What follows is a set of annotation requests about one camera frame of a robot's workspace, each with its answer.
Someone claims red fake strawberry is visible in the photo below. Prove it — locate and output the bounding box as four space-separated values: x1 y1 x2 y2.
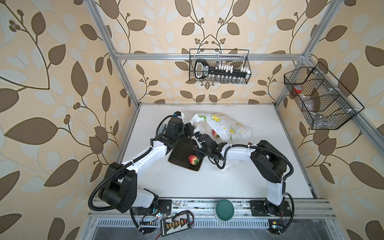
188 155 200 166

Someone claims white plastic bag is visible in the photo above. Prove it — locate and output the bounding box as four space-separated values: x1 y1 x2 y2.
190 113 252 170

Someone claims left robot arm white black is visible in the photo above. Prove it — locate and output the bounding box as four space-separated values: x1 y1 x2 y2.
88 111 194 213

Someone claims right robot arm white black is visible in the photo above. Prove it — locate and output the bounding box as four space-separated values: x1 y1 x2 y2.
189 133 294 216

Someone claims red fake apple with leaves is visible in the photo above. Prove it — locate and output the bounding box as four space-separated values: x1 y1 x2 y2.
212 130 220 138

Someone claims grey black stapler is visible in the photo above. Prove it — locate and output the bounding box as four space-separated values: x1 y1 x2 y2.
157 124 166 135

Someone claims black square tray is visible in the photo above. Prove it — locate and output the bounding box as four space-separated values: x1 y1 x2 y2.
168 138 203 172

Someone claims green round lid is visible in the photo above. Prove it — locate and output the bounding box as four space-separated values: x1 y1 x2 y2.
215 199 235 222

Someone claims black tool in basket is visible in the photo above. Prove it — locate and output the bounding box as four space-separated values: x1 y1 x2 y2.
193 60 251 79

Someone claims black charging board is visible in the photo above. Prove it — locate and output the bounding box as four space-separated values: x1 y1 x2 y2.
160 218 192 237

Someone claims small circuit board right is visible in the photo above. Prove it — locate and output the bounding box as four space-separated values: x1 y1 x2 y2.
268 220 285 235

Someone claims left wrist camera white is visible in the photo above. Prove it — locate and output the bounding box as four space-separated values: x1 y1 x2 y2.
173 111 185 119

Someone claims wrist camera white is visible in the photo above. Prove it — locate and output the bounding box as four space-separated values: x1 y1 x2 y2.
173 111 185 119
191 136 202 149

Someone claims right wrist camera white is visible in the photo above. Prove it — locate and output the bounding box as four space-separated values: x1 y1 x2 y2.
191 136 202 149

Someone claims back black wire basket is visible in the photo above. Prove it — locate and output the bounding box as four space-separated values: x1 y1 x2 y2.
189 48 252 85

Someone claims black wire basket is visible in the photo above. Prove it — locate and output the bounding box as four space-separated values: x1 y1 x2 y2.
189 48 252 85
284 62 365 130

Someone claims right black wire basket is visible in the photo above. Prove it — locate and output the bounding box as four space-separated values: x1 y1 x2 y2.
284 62 365 130

